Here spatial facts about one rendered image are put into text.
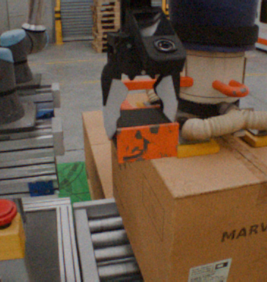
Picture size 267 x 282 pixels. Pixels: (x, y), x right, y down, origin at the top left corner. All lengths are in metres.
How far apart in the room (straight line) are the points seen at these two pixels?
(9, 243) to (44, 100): 0.98
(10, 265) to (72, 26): 10.17
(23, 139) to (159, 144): 0.69
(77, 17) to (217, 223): 10.22
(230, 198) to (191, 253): 0.14
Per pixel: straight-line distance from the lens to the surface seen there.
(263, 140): 0.77
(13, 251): 0.68
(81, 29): 10.72
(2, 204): 0.66
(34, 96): 1.54
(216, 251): 0.70
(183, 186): 0.59
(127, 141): 0.43
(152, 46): 0.36
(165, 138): 0.45
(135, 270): 1.17
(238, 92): 0.70
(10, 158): 1.11
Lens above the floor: 1.41
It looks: 26 degrees down
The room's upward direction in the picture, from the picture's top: straight up
